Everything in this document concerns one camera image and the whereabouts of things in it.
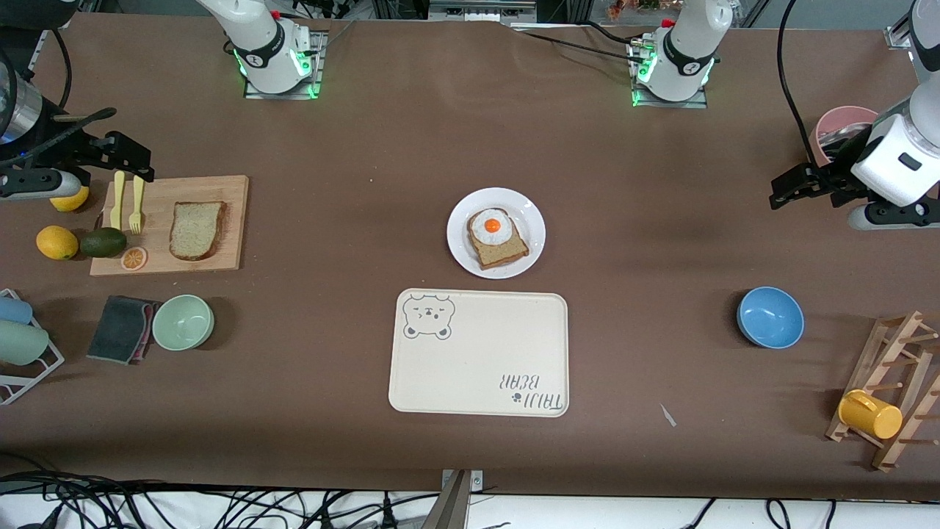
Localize large brown bread slice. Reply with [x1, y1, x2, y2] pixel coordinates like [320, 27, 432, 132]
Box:
[169, 201, 228, 262]

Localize small brown bread slice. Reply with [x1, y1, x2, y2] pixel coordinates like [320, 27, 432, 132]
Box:
[467, 208, 530, 270]

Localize white round plate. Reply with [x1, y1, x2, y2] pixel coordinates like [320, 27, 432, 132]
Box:
[446, 187, 546, 280]

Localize yellow plastic fork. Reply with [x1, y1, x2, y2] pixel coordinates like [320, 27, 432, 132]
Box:
[129, 174, 146, 235]

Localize yellow lemon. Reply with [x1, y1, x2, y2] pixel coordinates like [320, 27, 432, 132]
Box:
[36, 226, 79, 261]
[50, 185, 90, 213]

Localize pink bowl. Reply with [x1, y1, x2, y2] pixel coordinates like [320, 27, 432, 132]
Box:
[808, 106, 880, 168]

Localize green avocado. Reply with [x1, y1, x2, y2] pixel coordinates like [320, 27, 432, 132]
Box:
[79, 227, 128, 259]

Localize wooden cutting board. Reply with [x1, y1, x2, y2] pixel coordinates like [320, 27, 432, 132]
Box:
[90, 175, 250, 277]

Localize blue bowl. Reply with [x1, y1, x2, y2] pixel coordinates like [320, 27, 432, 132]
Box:
[737, 287, 805, 349]

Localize dark grey folded cloth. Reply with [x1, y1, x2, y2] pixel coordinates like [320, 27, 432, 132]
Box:
[87, 295, 162, 365]

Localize pale green bowl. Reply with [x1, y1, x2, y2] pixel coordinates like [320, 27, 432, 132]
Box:
[152, 295, 215, 351]

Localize wooden mug rack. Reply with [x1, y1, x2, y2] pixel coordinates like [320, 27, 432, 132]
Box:
[825, 310, 940, 472]

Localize pale green cup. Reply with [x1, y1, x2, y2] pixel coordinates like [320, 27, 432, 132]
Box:
[0, 320, 50, 366]

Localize orange artificial flowers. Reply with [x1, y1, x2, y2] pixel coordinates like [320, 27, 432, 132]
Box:
[608, 0, 680, 17]

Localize yellow mug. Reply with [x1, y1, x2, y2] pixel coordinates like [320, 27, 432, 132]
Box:
[838, 389, 903, 440]

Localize fried egg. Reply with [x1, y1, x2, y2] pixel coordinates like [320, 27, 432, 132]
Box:
[471, 209, 514, 245]

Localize cream bear print tray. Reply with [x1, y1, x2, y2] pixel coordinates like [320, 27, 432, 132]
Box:
[388, 288, 570, 418]

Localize grey metal box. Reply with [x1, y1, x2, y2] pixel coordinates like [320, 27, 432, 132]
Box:
[428, 0, 538, 24]

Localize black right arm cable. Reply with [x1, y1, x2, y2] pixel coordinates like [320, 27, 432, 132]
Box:
[0, 28, 118, 159]

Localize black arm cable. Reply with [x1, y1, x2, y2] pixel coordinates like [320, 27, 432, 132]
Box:
[776, 0, 827, 159]
[0, 28, 118, 159]

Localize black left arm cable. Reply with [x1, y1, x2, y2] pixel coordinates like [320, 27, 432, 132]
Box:
[776, 0, 827, 159]

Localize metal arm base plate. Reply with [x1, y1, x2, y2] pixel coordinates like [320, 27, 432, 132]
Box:
[628, 37, 709, 109]
[242, 29, 329, 101]

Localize white wire rack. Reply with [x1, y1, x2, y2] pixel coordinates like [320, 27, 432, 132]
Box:
[0, 289, 65, 406]

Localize black table cable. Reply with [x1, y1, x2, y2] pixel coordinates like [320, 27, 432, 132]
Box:
[509, 21, 651, 65]

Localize tangled black floor cables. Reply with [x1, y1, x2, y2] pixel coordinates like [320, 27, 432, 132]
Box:
[0, 470, 441, 529]

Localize grey metal bracket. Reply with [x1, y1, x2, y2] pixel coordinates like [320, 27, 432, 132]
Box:
[419, 469, 485, 529]

